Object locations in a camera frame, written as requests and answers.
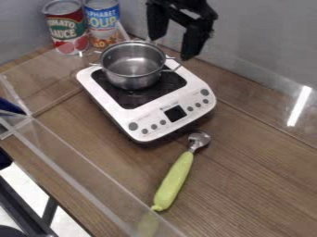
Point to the alphabet soup can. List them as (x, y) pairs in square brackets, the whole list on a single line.
[(102, 15)]

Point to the tomato sauce can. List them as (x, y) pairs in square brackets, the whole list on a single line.
[(67, 27)]

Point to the silver metal pot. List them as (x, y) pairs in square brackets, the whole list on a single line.
[(133, 64)]

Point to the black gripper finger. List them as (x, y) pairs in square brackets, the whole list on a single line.
[(158, 19), (197, 34)]

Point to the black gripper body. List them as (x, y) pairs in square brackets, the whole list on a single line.
[(188, 10)]

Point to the clear acrylic barrier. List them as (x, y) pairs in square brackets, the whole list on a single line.
[(113, 172)]

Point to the green handled ice cream scoop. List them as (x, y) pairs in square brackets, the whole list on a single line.
[(178, 173)]

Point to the black table frame leg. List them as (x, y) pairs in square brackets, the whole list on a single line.
[(34, 225)]

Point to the white and black stove top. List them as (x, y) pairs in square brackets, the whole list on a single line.
[(150, 113)]

